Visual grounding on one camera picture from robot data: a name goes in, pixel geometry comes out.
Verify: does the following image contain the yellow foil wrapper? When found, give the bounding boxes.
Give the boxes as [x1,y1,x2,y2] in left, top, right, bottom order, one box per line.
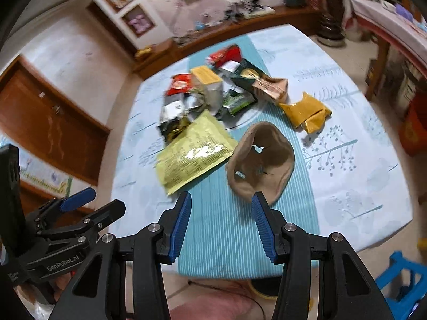
[279,92,332,134]

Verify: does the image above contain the black trash bin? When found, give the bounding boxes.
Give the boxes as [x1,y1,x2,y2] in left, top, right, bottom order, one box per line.
[248,277,282,300]

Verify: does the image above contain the blue plastic stool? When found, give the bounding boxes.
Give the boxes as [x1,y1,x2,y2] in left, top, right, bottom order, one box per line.
[375,251,426,319]

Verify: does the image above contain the wooden door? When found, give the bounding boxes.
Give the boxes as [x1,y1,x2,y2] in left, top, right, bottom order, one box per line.
[1,55,110,186]

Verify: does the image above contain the green snack bag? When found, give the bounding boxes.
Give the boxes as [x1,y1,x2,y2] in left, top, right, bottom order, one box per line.
[156,110,238,196]

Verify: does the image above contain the silver black crumpled wrapper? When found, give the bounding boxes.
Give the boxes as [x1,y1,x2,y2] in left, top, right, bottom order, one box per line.
[158,90,205,144]

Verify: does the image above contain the red packet with white print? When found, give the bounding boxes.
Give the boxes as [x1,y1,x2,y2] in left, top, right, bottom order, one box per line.
[165,73,193,96]

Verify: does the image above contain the yellow topped carton box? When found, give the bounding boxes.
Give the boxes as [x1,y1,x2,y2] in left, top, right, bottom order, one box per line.
[190,65,223,113]

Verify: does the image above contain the small green packet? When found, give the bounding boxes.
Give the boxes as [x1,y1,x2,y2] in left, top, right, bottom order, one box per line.
[222,90,257,116]

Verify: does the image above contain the patterned blue tablecloth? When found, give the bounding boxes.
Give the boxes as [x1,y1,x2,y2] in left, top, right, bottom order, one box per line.
[109,23,414,280]

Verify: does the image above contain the dark green tea box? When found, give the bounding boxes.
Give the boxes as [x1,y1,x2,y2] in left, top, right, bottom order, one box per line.
[230,59,268,93]

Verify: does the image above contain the red wrapper far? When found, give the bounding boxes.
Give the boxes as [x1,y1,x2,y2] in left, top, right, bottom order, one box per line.
[206,44,242,68]

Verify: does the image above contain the beige paper packet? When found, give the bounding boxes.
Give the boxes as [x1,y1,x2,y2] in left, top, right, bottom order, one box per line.
[252,77,288,106]

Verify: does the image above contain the side table with cloth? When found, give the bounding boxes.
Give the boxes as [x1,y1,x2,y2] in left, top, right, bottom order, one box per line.
[350,0,426,100]

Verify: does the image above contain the wooden low cabinet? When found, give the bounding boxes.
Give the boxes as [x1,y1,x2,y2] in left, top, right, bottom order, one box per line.
[132,6,323,80]

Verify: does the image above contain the white wall shelf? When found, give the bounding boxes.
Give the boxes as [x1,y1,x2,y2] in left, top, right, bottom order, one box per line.
[92,0,172,49]

